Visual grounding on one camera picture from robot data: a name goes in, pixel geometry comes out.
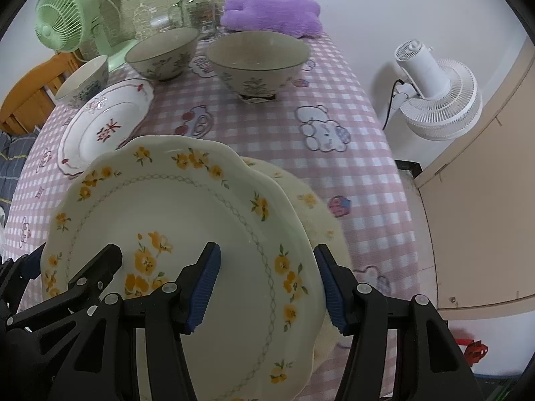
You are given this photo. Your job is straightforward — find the small glass cup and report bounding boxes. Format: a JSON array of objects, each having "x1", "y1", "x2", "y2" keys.
[{"x1": 147, "y1": 1, "x2": 187, "y2": 35}]

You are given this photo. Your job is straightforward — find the beige door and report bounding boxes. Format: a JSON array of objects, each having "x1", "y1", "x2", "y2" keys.
[{"x1": 414, "y1": 37, "x2": 535, "y2": 320}]

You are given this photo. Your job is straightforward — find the white standing fan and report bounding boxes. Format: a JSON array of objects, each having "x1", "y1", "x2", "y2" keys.
[{"x1": 378, "y1": 39, "x2": 483, "y2": 140}]

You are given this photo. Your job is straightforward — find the grey-green floral bowl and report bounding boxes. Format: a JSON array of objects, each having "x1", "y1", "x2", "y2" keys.
[
  {"x1": 124, "y1": 27, "x2": 200, "y2": 82},
  {"x1": 205, "y1": 30, "x2": 312, "y2": 102}
]

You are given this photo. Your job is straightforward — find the yellow floral scalloped plate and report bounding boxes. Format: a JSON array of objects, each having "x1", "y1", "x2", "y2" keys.
[
  {"x1": 40, "y1": 134, "x2": 327, "y2": 401},
  {"x1": 240, "y1": 156, "x2": 347, "y2": 368}
]

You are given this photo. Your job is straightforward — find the green desk fan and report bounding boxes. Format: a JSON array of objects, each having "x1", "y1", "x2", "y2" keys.
[{"x1": 34, "y1": 0, "x2": 138, "y2": 72}]

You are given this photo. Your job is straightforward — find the black power cable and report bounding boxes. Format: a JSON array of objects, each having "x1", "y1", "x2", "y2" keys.
[{"x1": 382, "y1": 79, "x2": 404, "y2": 130}]

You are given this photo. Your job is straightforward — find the white plate with red print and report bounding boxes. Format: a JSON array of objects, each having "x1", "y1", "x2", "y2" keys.
[{"x1": 57, "y1": 79, "x2": 155, "y2": 178}]

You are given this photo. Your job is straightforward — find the small white bowl blue print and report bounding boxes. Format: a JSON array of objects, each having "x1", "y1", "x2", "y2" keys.
[{"x1": 54, "y1": 54, "x2": 110, "y2": 109}]

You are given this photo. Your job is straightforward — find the blue-grey plaid blanket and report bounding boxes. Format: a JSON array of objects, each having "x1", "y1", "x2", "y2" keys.
[{"x1": 0, "y1": 131, "x2": 40, "y2": 218}]

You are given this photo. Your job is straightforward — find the purple plush pillow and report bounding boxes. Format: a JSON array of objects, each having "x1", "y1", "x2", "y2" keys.
[{"x1": 220, "y1": 0, "x2": 323, "y2": 39}]

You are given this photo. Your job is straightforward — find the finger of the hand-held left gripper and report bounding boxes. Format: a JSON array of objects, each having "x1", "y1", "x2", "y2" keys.
[
  {"x1": 0, "y1": 247, "x2": 44, "y2": 322},
  {"x1": 8, "y1": 244, "x2": 123, "y2": 335}
]

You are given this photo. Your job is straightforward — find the clear glass jar black lid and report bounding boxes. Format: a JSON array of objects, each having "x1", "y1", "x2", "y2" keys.
[{"x1": 178, "y1": 0, "x2": 220, "y2": 36}]

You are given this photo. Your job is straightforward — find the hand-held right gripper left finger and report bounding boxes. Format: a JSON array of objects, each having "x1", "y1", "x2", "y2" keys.
[{"x1": 48, "y1": 242, "x2": 221, "y2": 401}]

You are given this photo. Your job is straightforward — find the wooden chair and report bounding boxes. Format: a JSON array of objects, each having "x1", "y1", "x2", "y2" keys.
[{"x1": 0, "y1": 52, "x2": 84, "y2": 134}]

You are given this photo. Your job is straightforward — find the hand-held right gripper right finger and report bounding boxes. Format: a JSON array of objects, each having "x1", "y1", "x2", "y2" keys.
[{"x1": 313, "y1": 244, "x2": 479, "y2": 401}]

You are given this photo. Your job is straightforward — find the small red object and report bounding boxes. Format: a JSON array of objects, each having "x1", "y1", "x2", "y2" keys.
[{"x1": 457, "y1": 336, "x2": 490, "y2": 364}]

